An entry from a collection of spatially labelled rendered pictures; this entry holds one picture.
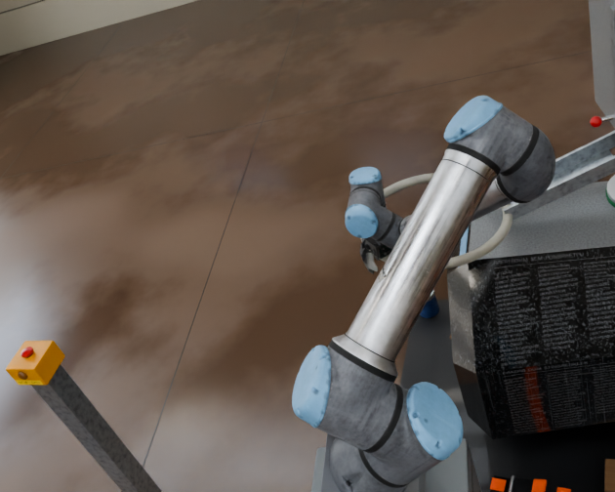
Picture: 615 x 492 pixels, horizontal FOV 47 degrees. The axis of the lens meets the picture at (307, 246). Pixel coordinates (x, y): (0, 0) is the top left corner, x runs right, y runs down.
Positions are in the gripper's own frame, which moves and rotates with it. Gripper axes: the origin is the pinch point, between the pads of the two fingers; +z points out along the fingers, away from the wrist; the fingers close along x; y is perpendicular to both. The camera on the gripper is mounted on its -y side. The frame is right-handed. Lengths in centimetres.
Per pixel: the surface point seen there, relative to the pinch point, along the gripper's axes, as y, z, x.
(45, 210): -355, 123, -81
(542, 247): 28, 2, 42
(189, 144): -329, 112, 36
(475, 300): 22.3, 12.9, 19.7
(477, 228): 5.2, 3.5, 36.3
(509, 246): 19.4, 2.6, 36.5
